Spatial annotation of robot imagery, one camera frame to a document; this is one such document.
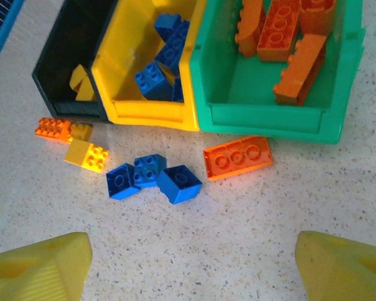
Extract orange curved lego brick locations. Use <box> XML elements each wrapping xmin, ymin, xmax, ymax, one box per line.
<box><xmin>234</xmin><ymin>0</ymin><xmax>268</xmax><ymax>58</ymax></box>

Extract orange studded lego brick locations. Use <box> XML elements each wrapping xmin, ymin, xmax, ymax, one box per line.
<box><xmin>35</xmin><ymin>117</ymin><xmax>73</xmax><ymax>145</ymax></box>

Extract dark yellow lego brick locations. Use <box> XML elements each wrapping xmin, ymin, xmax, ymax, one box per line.
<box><xmin>69</xmin><ymin>123</ymin><xmax>93</xmax><ymax>142</ymax></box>

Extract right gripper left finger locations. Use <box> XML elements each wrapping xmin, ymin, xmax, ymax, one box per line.
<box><xmin>0</xmin><ymin>231</ymin><xmax>93</xmax><ymax>301</ymax></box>

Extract green plastic bin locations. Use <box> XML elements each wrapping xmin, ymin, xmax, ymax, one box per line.
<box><xmin>189</xmin><ymin>0</ymin><xmax>367</xmax><ymax>145</ymax></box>

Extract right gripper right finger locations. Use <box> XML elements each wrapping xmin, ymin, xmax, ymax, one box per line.
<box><xmin>294</xmin><ymin>231</ymin><xmax>376</xmax><ymax>301</ymax></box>

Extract orange round lego brick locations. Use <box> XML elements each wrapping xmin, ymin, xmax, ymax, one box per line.
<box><xmin>300</xmin><ymin>0</ymin><xmax>338</xmax><ymax>36</ymax></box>

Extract orange long lego brick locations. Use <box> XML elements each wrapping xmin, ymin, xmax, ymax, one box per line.
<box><xmin>273</xmin><ymin>33</ymin><xmax>328</xmax><ymax>107</ymax></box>
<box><xmin>256</xmin><ymin>0</ymin><xmax>302</xmax><ymax>63</ymax></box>
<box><xmin>202</xmin><ymin>135</ymin><xmax>274</xmax><ymax>182</ymax></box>

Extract black plastic bin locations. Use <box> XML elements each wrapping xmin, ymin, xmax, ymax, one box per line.
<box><xmin>31</xmin><ymin>0</ymin><xmax>120</xmax><ymax>124</ymax></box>

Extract blue-edged aluminium side rail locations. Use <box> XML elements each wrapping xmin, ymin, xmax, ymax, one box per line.
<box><xmin>0</xmin><ymin>0</ymin><xmax>24</xmax><ymax>79</ymax></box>

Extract yellow plastic bin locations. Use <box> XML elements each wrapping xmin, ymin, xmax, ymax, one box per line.
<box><xmin>90</xmin><ymin>0</ymin><xmax>208</xmax><ymax>132</ymax></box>

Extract blue lego brick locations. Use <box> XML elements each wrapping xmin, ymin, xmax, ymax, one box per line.
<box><xmin>105</xmin><ymin>162</ymin><xmax>142</xmax><ymax>201</ymax></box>
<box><xmin>133</xmin><ymin>154</ymin><xmax>168</xmax><ymax>189</ymax></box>
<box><xmin>172</xmin><ymin>77</ymin><xmax>185</xmax><ymax>103</ymax></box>
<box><xmin>156</xmin><ymin>165</ymin><xmax>204</xmax><ymax>206</ymax></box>
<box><xmin>154</xmin><ymin>31</ymin><xmax>189</xmax><ymax>76</ymax></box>
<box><xmin>153</xmin><ymin>13</ymin><xmax>191</xmax><ymax>45</ymax></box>
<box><xmin>134</xmin><ymin>61</ymin><xmax>174</xmax><ymax>102</ymax></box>

